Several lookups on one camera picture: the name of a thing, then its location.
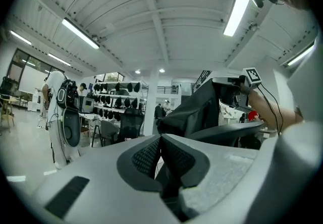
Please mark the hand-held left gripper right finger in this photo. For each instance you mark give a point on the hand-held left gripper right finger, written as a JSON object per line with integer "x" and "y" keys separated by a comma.
{"x": 222, "y": 167}

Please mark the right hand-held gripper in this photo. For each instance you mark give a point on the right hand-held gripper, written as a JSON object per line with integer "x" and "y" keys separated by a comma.
{"x": 249, "y": 78}

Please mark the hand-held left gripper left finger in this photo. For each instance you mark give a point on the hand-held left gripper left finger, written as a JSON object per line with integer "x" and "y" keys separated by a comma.
{"x": 101, "y": 172}

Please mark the black clothes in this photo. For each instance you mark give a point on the black clothes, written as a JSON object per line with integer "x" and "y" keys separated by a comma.
{"x": 191, "y": 112}

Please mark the person's right forearm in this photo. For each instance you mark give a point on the person's right forearm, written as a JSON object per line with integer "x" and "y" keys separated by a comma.
{"x": 272, "y": 114}

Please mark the light wooden stool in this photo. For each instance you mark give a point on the light wooden stool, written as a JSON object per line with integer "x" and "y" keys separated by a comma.
{"x": 6, "y": 117}

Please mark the black stair railing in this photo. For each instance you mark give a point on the black stair railing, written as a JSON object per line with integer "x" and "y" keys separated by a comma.
{"x": 202, "y": 80}

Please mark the black balcony railing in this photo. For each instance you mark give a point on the black balcony railing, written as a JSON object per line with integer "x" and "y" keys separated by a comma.
{"x": 167, "y": 89}

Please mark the long ceiling light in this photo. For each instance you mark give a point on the long ceiling light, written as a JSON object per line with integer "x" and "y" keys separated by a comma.
{"x": 20, "y": 37}
{"x": 237, "y": 11}
{"x": 80, "y": 33}
{"x": 59, "y": 59}
{"x": 300, "y": 54}

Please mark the row of black backpack rigs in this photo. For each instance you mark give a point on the row of black backpack rigs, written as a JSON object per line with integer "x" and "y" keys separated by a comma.
{"x": 118, "y": 102}

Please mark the white metal shelf rack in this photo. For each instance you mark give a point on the white metal shelf rack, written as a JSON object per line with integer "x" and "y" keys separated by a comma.
{"x": 113, "y": 95}

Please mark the black-framed window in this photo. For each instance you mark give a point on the black-framed window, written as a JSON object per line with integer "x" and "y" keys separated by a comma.
{"x": 15, "y": 66}

